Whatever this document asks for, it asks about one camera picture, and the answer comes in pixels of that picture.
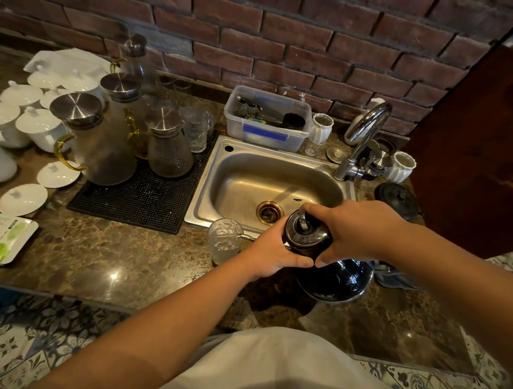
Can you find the person's left hand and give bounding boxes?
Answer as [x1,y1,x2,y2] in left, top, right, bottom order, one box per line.
[241,217,316,282]

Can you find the person's right hand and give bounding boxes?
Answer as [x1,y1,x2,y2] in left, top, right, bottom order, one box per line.
[299,200,406,269]

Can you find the black teapot lid insert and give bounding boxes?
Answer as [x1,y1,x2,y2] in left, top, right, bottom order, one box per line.
[282,209,333,259]

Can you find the person's left forearm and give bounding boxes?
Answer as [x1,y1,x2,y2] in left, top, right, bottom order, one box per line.
[24,249,261,389]

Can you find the person's right forearm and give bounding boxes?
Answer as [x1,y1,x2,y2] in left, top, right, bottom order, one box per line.
[387,216,513,375]

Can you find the brass sink drain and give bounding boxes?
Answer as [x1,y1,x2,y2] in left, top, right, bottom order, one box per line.
[256,200,285,226]

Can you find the grey cloth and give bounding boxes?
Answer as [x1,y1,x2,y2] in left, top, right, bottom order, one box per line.
[373,260,423,291]

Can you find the clear glass mug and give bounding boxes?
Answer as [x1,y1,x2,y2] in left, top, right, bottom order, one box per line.
[207,217,256,266]

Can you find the stainless steel sink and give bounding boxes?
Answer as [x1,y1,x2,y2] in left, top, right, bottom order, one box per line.
[184,135,356,238]

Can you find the black pot lid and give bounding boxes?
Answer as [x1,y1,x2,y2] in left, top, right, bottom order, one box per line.
[374,182,422,222]

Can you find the person's white shirt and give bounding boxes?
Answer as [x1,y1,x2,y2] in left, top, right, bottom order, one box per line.
[160,326,392,389]

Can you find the steel teapot parts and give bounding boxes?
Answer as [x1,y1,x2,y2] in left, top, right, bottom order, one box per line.
[360,135,398,180]

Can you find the white ribbed cup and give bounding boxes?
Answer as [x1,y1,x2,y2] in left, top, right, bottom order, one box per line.
[383,151,417,184]
[308,113,334,145]

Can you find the chrome faucet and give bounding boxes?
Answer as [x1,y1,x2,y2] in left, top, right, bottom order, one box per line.
[333,102,393,182]

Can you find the clear plastic storage container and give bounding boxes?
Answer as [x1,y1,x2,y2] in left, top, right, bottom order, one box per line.
[224,85,313,153]

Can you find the black dish brush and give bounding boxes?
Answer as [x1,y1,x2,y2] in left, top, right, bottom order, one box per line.
[265,113,306,131]

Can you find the steel wool scrubber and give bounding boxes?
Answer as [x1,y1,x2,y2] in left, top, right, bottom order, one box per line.
[233,103,266,122]

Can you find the black rubber drying mat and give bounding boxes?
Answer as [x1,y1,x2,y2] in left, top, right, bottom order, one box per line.
[67,129,219,235]

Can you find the small glass pitcher steel lid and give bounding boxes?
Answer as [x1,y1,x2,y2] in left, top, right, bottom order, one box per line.
[145,107,194,178]

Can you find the clear drinking glass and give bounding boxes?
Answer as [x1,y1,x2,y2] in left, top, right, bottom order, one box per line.
[158,75,177,102]
[174,80,193,108]

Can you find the large glass pitcher steel lid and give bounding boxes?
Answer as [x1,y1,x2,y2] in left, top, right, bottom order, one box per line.
[50,92,138,186]

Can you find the white ceramic lid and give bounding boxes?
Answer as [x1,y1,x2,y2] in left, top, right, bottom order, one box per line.
[0,184,49,217]
[37,160,81,189]

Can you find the tall glass pitcher steel lid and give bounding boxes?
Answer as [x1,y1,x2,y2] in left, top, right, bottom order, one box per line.
[110,34,158,95]

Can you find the green and white packet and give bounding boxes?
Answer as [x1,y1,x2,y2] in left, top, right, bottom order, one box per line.
[0,213,39,266]

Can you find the group of white lidded bowls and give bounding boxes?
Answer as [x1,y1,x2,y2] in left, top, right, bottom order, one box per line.
[0,69,106,183]

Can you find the glass pitcher gold handle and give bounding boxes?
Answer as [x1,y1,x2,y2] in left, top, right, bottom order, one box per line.
[100,72,152,160]

